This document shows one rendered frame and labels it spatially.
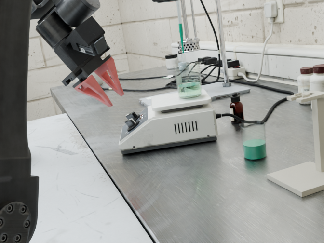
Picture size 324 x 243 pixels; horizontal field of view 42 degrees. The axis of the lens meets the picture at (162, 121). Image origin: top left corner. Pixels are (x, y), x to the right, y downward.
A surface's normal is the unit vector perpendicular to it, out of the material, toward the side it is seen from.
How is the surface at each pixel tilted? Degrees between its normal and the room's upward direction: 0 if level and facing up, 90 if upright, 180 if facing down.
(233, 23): 90
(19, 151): 77
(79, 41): 114
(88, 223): 0
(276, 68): 90
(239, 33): 90
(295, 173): 0
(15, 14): 96
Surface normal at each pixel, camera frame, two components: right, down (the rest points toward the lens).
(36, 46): 0.32, 0.18
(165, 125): 0.04, 0.25
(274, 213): -0.14, -0.96
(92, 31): 0.47, -0.17
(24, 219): 0.83, 0.01
